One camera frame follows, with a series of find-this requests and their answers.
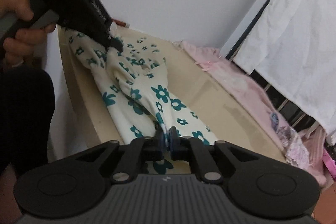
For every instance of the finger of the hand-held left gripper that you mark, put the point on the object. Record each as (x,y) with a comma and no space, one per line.
(115,43)

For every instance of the white hanging towel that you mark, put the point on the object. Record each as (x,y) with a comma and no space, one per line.
(288,43)

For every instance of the pink ribbed knit cloth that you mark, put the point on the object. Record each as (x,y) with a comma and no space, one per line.
(323,140)

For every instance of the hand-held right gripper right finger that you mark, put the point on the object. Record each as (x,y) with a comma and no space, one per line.
(175,142)

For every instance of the person's dark clothing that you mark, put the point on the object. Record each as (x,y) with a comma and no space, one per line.
(23,113)

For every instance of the pink fluffy blanket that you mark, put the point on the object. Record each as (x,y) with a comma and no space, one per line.
(244,85)

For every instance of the person's left hand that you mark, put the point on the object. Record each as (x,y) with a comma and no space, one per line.
(15,3)

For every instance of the cream teal floral garment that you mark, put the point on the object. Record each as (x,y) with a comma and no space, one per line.
(147,98)

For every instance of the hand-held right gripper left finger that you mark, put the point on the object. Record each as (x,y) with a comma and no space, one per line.
(160,142)

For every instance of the white ruffled floral garment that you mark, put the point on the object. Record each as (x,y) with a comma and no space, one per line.
(296,153)

